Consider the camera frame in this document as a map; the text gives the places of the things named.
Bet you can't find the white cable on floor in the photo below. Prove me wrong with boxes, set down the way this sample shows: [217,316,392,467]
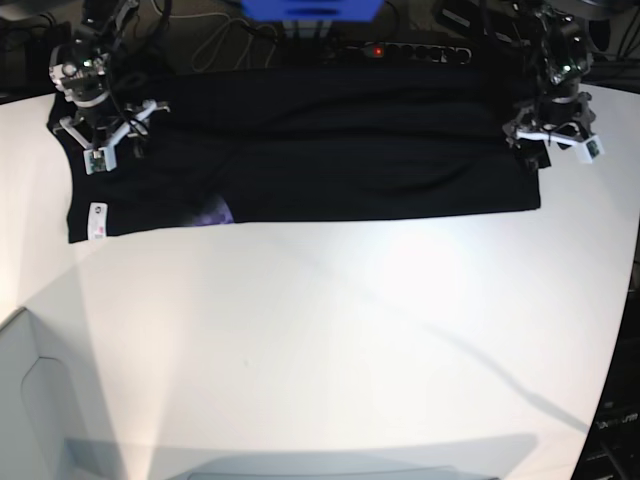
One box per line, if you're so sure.
[192,12,281,71]

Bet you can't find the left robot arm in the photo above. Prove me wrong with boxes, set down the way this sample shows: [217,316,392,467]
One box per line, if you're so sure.
[479,1,603,171]

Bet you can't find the black T-shirt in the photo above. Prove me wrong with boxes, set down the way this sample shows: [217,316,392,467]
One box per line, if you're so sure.
[57,65,541,243]

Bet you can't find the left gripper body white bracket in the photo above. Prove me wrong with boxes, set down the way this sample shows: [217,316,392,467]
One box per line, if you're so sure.
[502,92,606,165]

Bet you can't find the blue plastic box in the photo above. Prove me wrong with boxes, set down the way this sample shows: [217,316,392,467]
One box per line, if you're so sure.
[241,0,384,22]

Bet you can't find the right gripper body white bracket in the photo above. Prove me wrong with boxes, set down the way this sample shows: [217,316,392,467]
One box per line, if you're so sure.
[53,99,170,175]

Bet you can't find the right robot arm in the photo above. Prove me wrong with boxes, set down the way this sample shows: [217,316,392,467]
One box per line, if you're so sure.
[49,1,170,175]

